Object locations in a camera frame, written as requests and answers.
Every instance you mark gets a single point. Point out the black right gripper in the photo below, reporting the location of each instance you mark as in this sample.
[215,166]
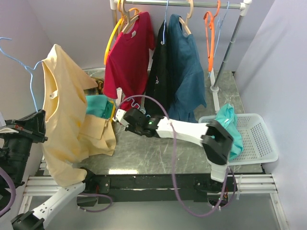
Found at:
[130,128]

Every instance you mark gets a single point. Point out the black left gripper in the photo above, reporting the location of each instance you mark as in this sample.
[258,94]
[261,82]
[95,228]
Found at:
[34,123]

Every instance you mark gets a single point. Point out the cream beige shirt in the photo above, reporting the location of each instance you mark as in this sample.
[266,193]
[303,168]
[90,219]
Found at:
[73,135]

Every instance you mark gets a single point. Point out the pale blue wire hanger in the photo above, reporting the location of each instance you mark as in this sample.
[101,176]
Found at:
[21,79]

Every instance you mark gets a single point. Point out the turquoise t shirt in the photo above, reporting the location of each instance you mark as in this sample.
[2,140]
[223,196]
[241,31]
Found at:
[227,118]

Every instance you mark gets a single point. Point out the light blue wavy hanger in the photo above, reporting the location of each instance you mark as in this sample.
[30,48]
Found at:
[134,104]

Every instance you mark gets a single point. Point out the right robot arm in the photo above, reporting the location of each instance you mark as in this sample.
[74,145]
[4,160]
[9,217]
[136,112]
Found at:
[211,136]

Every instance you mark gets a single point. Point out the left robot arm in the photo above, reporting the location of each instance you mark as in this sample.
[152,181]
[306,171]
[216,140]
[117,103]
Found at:
[39,217]

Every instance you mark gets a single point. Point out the black shirt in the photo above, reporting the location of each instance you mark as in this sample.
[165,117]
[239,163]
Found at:
[159,82]

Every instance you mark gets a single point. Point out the magenta pink shirt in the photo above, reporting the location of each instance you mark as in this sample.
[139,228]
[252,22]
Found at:
[128,60]

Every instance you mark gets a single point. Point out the yellow plaid shirt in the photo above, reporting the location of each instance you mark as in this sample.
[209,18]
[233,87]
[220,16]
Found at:
[98,90]

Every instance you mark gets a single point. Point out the dark blue shirt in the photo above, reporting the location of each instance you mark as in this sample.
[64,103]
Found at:
[185,72]

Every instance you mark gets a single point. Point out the orange plastic hanger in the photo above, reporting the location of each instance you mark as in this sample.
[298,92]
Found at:
[209,19]

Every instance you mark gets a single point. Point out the yellow plastic hanger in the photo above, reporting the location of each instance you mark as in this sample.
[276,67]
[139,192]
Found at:
[115,32]

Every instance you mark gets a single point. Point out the wooden hanger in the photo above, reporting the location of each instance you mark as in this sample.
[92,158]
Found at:
[185,23]

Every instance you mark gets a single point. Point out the beige hanger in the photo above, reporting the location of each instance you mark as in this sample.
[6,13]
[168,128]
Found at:
[128,17]

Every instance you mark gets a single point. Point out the yellow plastic tray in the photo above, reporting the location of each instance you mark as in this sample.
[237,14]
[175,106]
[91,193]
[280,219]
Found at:
[113,110]

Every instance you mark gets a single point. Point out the green printed garment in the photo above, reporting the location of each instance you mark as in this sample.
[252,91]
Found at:
[108,110]

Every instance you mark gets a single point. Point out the folded turquoise cloth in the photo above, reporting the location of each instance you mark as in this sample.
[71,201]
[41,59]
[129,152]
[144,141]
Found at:
[96,105]

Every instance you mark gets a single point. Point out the black base bar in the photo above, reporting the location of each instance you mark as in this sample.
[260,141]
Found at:
[156,187]

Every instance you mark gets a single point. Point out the white perforated plastic basket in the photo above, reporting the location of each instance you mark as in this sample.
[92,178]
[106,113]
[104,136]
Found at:
[259,146]

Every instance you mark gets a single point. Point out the white clothes rack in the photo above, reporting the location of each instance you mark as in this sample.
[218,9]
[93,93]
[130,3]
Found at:
[243,7]

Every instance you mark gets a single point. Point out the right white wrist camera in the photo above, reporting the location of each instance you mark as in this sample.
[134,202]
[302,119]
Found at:
[119,117]

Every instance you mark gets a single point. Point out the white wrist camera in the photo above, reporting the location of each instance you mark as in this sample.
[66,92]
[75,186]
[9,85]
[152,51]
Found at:
[119,117]
[7,127]

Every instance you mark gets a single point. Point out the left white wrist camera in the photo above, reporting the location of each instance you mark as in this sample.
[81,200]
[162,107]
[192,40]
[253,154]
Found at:
[7,127]

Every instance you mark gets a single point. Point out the thin blue wire hanger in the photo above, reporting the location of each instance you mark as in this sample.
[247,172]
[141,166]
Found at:
[218,28]

